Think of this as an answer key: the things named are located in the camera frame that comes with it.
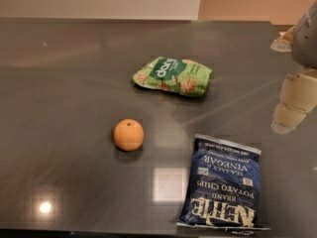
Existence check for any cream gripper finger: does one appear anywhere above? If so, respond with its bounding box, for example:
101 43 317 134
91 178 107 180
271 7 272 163
271 67 317 135
270 26 295 53

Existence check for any green rice chip bag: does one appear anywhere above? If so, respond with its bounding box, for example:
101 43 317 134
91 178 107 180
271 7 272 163
133 57 213 97

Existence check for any blue kettle chips bag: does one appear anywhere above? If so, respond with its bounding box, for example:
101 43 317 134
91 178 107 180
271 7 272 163
177 134 262 232

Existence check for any orange fruit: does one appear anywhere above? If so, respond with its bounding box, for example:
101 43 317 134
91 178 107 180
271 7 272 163
114 119 145 152

